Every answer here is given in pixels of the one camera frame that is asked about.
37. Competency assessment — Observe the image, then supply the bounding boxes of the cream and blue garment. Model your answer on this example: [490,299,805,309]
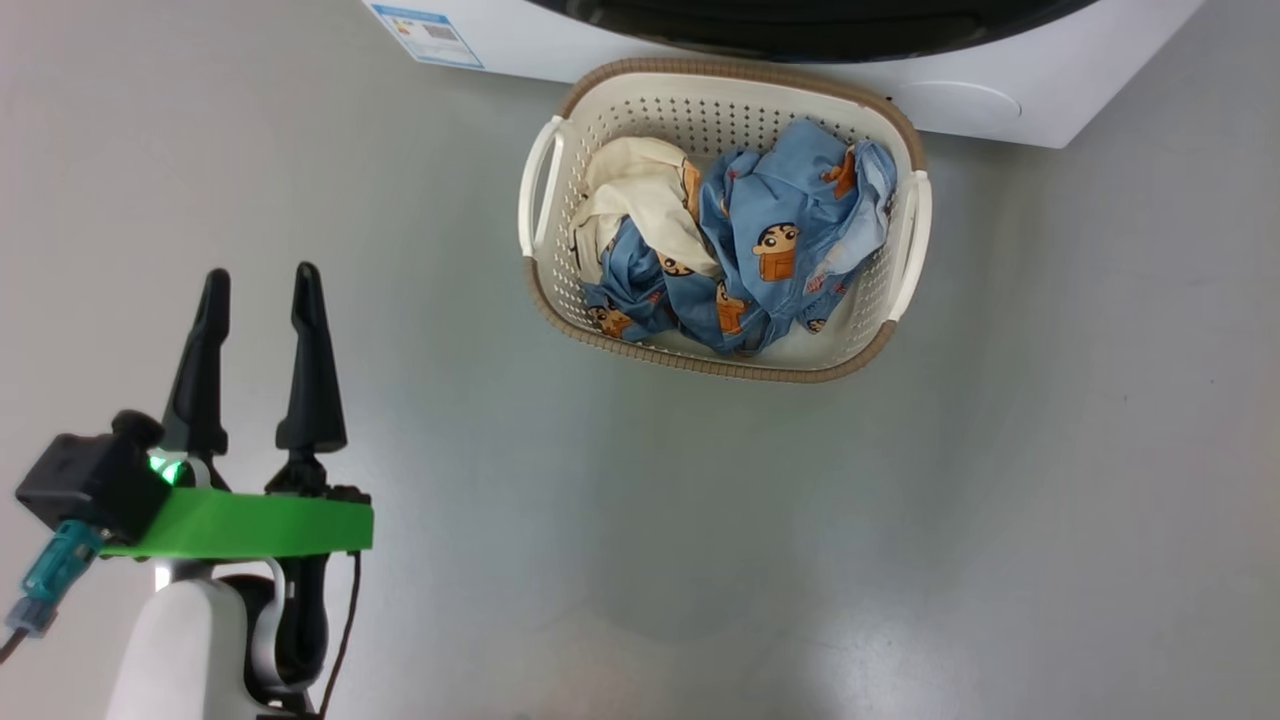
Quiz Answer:
[569,136,725,341]

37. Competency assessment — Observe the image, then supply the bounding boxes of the cream laundry basket brown rim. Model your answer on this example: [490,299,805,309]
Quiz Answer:
[517,57,933,385]

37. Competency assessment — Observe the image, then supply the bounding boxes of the white front-load washing machine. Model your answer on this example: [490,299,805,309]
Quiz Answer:
[362,0,1207,150]

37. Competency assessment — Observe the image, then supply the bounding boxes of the blue cartoon print garment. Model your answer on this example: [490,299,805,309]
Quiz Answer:
[655,119,899,357]

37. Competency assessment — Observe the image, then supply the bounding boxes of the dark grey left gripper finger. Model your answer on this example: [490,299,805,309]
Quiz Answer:
[268,262,348,493]
[160,268,232,473]

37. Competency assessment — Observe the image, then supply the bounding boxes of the thin dark left gripper cable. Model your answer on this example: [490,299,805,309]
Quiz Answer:
[318,550,363,717]

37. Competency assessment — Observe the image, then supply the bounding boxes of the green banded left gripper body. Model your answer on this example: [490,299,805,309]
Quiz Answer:
[100,485,375,701]

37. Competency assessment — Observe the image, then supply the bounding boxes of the teal left camera cable connector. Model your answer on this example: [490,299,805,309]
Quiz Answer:
[5,520,106,638]

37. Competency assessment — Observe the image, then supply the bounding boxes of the blue energy label sticker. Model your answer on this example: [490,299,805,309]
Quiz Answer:
[365,3,486,71]

